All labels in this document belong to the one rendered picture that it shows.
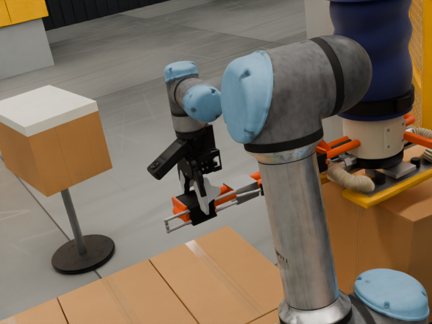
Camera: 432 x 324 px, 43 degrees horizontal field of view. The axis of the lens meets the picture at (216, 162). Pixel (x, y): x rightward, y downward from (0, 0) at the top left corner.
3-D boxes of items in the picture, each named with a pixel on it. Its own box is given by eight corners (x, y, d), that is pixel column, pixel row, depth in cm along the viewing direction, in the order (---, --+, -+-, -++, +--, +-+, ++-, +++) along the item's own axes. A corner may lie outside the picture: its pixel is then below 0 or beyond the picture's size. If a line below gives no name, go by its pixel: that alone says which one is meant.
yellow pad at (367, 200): (425, 157, 168) (425, 143, 166) (452, 168, 160) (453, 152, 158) (341, 197, 154) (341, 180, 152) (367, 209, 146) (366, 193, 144)
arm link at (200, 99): (238, 79, 109) (218, 68, 119) (187, 93, 106) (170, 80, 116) (243, 116, 113) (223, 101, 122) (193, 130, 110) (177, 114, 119)
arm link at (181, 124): (180, 119, 120) (164, 110, 127) (183, 138, 122) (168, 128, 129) (209, 110, 123) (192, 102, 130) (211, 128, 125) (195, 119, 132)
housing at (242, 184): (245, 187, 146) (243, 172, 144) (260, 196, 140) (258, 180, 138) (224, 197, 143) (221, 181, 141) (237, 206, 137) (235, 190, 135)
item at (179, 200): (203, 202, 141) (200, 185, 139) (217, 213, 135) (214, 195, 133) (174, 214, 138) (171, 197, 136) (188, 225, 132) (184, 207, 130)
